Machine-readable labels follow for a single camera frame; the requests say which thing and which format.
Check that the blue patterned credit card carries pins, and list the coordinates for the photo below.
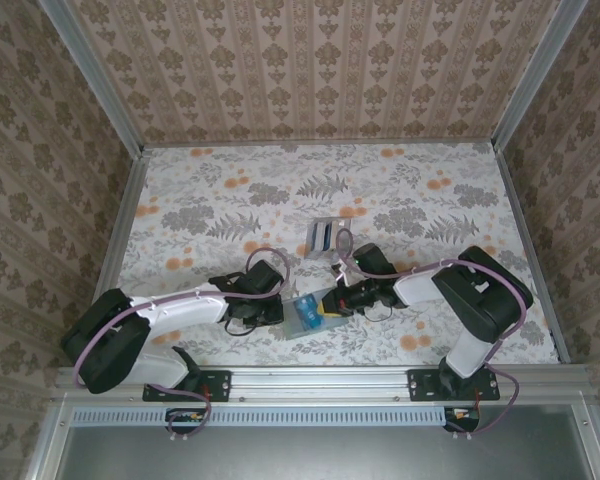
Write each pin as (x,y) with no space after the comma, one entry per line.
(307,310)

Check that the clear plastic bag with items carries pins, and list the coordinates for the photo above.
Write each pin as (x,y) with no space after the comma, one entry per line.
(295,325)

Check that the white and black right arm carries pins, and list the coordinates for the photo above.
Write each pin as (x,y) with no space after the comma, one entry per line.
(475,310)

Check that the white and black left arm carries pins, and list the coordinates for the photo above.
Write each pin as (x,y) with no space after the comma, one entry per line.
(180,312)

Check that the dark blue credit card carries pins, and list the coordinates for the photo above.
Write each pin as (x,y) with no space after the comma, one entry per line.
(322,237)

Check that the floral patterned table cover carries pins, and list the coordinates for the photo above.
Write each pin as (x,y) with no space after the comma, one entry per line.
(230,175)

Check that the grey metal sheet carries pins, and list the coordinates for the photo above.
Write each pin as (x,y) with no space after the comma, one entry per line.
(320,455)

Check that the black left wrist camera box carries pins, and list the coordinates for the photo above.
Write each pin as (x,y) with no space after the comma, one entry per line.
(262,277)

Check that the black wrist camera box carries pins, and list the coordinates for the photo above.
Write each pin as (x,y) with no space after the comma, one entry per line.
(262,277)
(372,260)

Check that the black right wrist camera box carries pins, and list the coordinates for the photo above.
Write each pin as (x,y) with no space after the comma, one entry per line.
(372,260)

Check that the aluminium table front rail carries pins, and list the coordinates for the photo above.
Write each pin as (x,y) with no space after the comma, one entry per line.
(320,382)

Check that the aluminium table side rail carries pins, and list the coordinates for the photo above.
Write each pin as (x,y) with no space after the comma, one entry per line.
(530,250)
(125,215)

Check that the aluminium table back rail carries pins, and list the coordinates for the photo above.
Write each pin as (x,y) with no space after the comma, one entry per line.
(320,143)

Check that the aluminium corner post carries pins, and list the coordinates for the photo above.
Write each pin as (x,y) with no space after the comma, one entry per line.
(530,80)
(95,80)

